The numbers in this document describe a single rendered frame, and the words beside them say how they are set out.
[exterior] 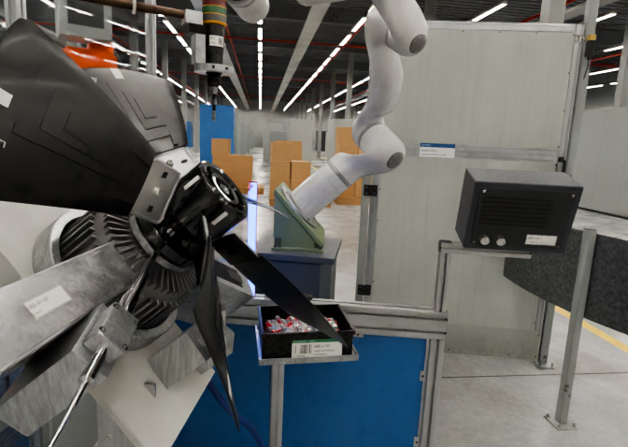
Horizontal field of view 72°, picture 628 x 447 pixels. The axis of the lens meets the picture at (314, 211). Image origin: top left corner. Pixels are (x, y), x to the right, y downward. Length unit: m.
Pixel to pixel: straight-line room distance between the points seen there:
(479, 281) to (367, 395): 1.62
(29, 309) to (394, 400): 1.05
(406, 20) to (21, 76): 0.92
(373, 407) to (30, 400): 0.99
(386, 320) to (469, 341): 1.76
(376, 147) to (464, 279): 1.54
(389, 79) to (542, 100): 1.57
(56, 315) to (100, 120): 0.25
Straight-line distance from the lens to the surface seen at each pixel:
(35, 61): 0.61
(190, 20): 0.83
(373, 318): 1.24
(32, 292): 0.58
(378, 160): 1.43
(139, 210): 0.68
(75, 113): 0.61
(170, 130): 0.84
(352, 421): 1.41
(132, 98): 0.89
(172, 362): 0.80
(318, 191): 1.48
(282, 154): 8.39
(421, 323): 1.26
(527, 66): 2.80
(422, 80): 2.64
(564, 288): 2.44
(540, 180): 1.21
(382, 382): 1.35
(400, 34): 1.24
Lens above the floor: 1.31
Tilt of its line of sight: 10 degrees down
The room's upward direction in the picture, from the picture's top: 3 degrees clockwise
